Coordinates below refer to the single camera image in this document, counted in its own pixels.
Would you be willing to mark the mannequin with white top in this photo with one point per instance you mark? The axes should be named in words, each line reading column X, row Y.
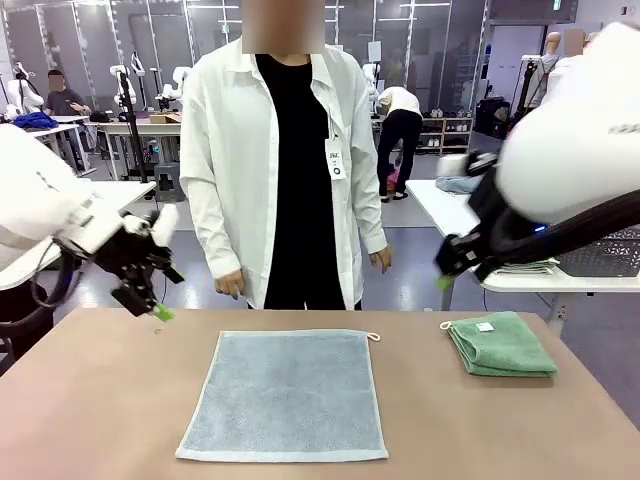
column 574, row 42

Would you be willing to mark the white rectangular side table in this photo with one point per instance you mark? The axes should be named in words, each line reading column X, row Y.
column 130, row 192

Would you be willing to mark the person in white shirt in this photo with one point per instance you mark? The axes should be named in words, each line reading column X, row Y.
column 300, row 200

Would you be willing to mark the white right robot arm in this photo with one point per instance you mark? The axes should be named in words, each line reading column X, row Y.
column 575, row 125

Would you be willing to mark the mannequin with grey top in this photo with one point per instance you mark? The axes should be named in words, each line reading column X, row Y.
column 550, row 45

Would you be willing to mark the thick black left arm sleeve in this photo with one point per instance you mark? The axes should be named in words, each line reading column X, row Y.
column 25, row 317

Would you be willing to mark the wooden shoe rack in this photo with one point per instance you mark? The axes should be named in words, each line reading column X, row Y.
column 445, row 135

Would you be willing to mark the white ID badge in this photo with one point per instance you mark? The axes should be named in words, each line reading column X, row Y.
column 336, row 160

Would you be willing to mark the person's left forearm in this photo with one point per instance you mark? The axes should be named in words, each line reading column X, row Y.
column 370, row 220

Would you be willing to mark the light blue cloth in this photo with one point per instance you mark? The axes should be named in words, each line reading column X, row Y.
column 457, row 185

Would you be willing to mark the dark grey plastic basket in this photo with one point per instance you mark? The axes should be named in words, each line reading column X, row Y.
column 600, row 257

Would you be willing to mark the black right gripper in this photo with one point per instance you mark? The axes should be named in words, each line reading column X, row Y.
column 462, row 252

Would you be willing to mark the blue-grey towel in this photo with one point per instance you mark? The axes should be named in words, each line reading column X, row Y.
column 285, row 395

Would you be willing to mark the grey plastic stool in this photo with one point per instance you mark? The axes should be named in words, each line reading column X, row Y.
column 167, row 182

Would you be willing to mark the bending person in white top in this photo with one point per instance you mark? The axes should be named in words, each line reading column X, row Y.
column 400, row 130

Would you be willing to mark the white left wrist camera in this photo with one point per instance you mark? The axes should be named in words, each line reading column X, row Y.
column 165, row 225

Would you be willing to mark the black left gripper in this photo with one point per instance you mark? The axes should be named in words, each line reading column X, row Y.
column 135, row 257

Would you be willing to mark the open cardboard box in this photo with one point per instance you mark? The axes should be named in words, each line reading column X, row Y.
column 165, row 118

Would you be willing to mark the thick black arm sleeve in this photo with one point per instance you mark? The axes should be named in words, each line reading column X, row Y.
column 25, row 317
column 575, row 225

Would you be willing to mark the thick black right arm sleeve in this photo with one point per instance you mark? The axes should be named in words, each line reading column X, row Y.
column 575, row 225

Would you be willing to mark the white table with curved edge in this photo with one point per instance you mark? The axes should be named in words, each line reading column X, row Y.
column 435, row 215

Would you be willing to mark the black tripod pole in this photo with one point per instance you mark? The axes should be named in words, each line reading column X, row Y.
column 132, row 125

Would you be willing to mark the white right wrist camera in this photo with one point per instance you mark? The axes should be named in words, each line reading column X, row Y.
column 452, row 165

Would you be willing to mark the person's right hand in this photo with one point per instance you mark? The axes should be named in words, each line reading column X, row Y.
column 230, row 285

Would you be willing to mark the blue clothes heap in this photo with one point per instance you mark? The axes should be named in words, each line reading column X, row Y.
column 35, row 120

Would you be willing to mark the person's left hand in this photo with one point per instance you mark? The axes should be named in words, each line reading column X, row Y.
column 382, row 257

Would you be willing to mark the beige towel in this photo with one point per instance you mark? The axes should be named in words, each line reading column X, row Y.
column 525, row 267

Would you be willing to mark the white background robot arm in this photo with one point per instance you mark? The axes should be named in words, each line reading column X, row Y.
column 172, row 92

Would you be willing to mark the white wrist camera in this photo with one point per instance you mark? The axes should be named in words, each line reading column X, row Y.
column 165, row 225
column 452, row 165

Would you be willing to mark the seated person in dark shirt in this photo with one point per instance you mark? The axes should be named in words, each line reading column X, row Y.
column 62, row 100

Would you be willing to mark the green towel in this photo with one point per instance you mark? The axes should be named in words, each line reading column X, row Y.
column 505, row 345

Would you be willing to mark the long white workbench table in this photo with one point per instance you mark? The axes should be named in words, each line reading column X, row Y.
column 50, row 131

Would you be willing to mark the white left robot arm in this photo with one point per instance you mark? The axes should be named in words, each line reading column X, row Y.
column 30, row 190

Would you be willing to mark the person's right forearm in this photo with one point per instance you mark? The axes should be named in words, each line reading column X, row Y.
column 215, row 240

